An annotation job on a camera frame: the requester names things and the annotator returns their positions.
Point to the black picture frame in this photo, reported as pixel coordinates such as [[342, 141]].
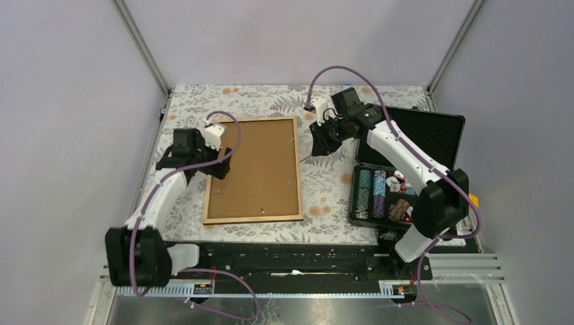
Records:
[[264, 181]]

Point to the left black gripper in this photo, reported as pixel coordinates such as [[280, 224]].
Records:
[[218, 170]]

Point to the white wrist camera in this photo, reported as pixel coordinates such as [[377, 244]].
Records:
[[319, 106], [212, 134]]

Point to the black poker chip case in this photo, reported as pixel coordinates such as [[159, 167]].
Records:
[[376, 184]]

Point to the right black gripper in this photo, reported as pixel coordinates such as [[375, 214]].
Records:
[[321, 145]]

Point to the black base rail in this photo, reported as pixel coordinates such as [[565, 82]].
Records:
[[251, 261]]

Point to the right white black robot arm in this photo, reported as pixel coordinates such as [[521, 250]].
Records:
[[443, 198]]

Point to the floral table mat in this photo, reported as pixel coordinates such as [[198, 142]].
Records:
[[326, 183]]

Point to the yellow blue tape dispenser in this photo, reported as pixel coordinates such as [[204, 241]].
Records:
[[473, 202]]

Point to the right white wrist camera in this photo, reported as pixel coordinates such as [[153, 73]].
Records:
[[319, 106]]

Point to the grey slotted cable duct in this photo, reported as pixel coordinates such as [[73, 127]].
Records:
[[287, 287]]

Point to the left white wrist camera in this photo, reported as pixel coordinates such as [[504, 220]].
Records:
[[212, 134]]

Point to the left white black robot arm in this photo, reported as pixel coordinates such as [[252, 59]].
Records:
[[137, 253]]

